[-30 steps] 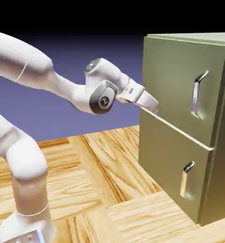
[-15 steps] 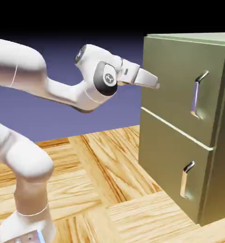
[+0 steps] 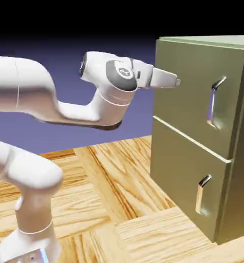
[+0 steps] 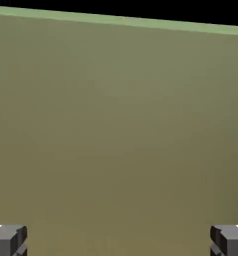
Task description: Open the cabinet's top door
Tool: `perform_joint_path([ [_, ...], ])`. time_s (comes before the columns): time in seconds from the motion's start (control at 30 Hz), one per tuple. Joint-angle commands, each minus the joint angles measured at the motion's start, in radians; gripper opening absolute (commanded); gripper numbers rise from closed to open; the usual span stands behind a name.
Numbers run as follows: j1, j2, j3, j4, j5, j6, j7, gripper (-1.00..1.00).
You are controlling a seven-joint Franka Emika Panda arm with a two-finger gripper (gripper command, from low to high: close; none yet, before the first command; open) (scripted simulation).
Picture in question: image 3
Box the olive green cabinet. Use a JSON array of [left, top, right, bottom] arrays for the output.
[[149, 35, 244, 246]]

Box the olive cabinet door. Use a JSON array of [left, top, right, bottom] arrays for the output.
[[153, 39, 244, 160], [149, 118, 232, 243]]

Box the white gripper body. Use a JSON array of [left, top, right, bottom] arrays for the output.
[[149, 67, 178, 89]]

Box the curved metal handle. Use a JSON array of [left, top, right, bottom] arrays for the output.
[[195, 174, 212, 216], [207, 76, 227, 129]]

